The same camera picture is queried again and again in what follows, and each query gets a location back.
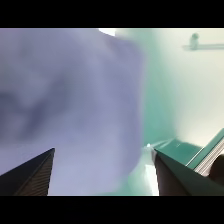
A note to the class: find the violet blue shirt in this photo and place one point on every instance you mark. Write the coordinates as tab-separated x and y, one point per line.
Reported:
76	100

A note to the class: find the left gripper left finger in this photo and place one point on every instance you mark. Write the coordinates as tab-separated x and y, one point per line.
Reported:
28	178

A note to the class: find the silver frame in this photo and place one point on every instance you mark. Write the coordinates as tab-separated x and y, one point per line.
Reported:
213	156

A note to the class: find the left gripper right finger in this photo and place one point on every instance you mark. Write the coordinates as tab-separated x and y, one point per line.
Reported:
181	181

